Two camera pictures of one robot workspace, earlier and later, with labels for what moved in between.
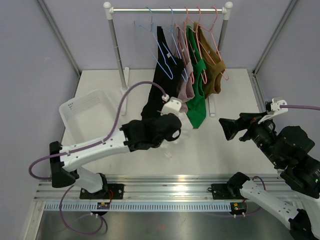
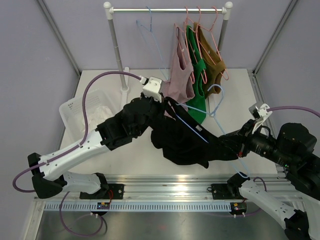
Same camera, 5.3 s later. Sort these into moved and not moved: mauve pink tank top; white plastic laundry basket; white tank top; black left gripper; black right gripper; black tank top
Moved: black right gripper; black tank top; black left gripper; white tank top
Not moved: mauve pink tank top; white plastic laundry basket
